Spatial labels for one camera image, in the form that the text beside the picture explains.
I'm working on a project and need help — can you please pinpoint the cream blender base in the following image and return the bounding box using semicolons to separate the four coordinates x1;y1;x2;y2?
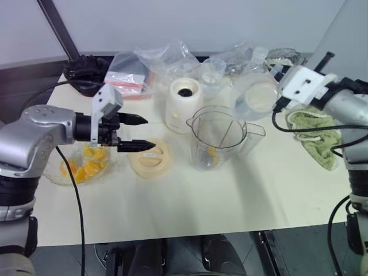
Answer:
164;78;205;136

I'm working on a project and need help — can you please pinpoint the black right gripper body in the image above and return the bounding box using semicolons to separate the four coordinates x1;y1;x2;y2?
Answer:
274;97;292;112

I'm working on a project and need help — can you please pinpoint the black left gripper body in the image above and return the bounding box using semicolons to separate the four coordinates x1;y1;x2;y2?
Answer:
97;112;121;148

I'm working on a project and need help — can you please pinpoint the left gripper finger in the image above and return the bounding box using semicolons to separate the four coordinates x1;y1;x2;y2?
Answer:
118;112;149;126
117;139;156;154

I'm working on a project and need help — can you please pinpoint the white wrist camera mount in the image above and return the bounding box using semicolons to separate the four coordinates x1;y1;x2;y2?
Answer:
279;65;339;106
91;83;124;144

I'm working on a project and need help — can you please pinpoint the green towel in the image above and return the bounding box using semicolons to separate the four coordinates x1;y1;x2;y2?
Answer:
285;110;343;173

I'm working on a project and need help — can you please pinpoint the zip bag with red strips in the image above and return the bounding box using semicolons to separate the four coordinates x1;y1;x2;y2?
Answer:
103;52;154;100

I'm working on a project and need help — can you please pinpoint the clear glass bowl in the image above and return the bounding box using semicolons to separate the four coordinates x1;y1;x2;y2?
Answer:
42;141;116;187

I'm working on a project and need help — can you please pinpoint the dark rounded shape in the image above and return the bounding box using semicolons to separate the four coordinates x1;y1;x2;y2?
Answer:
200;233;248;276
131;237;169;276

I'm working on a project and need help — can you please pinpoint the clear blender jar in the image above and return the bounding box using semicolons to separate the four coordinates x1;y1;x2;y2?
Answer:
186;105;267;171

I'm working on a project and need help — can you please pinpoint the black cable tie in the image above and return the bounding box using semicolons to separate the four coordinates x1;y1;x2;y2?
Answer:
314;51;336;73

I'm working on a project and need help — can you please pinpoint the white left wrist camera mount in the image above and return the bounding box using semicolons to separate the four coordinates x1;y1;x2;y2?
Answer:
91;83;124;144

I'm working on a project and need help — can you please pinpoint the grey mesh sponge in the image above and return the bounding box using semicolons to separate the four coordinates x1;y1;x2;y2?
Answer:
265;47;309;69

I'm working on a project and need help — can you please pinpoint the crumpled clear plastic bag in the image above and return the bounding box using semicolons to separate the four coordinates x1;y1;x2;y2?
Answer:
133;39;202;85

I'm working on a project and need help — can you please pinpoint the dark metal post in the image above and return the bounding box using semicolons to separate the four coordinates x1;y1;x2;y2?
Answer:
36;0;81;59

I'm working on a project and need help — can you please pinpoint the black table frame rail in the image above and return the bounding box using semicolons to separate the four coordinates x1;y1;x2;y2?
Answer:
249;229;286;276

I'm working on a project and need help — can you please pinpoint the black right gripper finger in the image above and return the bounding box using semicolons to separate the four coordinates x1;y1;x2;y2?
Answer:
271;65;289;83

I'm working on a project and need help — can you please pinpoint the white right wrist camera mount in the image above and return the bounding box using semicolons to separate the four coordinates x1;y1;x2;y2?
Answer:
279;65;339;106

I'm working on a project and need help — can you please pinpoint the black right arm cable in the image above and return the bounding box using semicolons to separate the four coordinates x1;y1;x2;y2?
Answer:
271;100;353;276

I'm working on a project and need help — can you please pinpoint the cream blender lid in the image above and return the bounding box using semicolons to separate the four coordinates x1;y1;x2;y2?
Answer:
127;138;174;181

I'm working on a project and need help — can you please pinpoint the clear plastic measuring cup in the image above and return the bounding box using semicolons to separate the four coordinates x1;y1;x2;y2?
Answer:
200;58;227;95

